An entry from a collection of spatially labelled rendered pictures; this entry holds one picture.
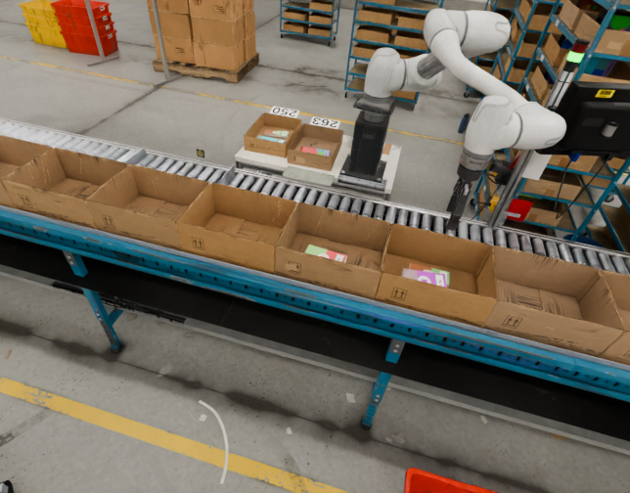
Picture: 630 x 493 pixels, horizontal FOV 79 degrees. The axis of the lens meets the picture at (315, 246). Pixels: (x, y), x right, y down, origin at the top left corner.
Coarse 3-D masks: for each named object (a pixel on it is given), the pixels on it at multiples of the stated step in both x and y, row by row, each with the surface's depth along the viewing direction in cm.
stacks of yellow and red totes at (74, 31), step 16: (48, 0) 585; (64, 0) 550; (80, 0) 558; (32, 16) 563; (48, 16) 556; (64, 16) 536; (80, 16) 535; (96, 16) 536; (32, 32) 582; (48, 32) 574; (64, 32) 552; (80, 32) 550; (112, 32) 572; (80, 48) 566; (96, 48) 562; (112, 48) 582
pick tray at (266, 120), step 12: (264, 120) 272; (276, 120) 270; (288, 120) 268; (300, 120) 263; (252, 132) 255; (252, 144) 243; (264, 144) 241; (276, 144) 239; (288, 144) 242; (276, 156) 244
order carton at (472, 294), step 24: (408, 240) 157; (432, 240) 154; (456, 240) 151; (384, 264) 159; (408, 264) 160; (432, 264) 162; (456, 264) 158; (480, 264) 154; (384, 288) 137; (408, 288) 134; (432, 288) 131; (456, 288) 152; (480, 288) 148; (432, 312) 139; (456, 312) 136; (480, 312) 133
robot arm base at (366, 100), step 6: (354, 96) 216; (360, 96) 214; (366, 96) 208; (390, 96) 208; (360, 102) 209; (366, 102) 209; (372, 102) 207; (378, 102) 207; (384, 102) 207; (390, 102) 211; (378, 108) 208; (384, 108) 206
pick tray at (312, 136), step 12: (300, 132) 257; (312, 132) 263; (324, 132) 261; (336, 132) 259; (300, 144) 257; (312, 144) 258; (324, 144) 259; (336, 144) 261; (288, 156) 236; (300, 156) 234; (312, 156) 232; (324, 156) 230; (336, 156) 244; (324, 168) 236
